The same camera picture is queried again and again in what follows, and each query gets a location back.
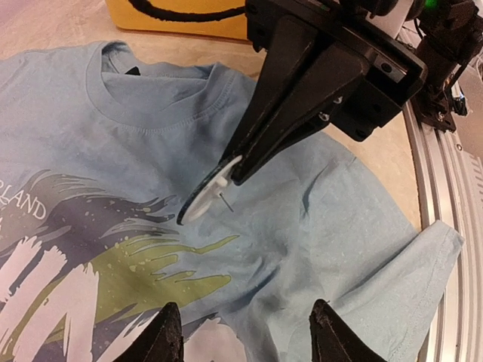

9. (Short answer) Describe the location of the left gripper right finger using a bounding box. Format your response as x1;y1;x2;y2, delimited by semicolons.
309;299;381;362

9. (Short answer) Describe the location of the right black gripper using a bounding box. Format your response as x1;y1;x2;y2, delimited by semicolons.
220;1;426;186

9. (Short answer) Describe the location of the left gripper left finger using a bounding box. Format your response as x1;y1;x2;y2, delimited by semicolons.
126;302;183;361

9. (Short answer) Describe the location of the blue brooch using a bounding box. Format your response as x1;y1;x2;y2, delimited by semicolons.
177;155;242;225

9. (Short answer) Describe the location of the light blue printed t-shirt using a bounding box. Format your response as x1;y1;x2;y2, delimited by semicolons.
1;41;463;361

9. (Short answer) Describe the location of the yellow plastic basket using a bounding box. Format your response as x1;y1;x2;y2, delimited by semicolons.
106;0;247;41

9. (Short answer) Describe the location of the front aluminium rail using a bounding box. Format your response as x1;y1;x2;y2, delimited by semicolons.
403;103;482;361

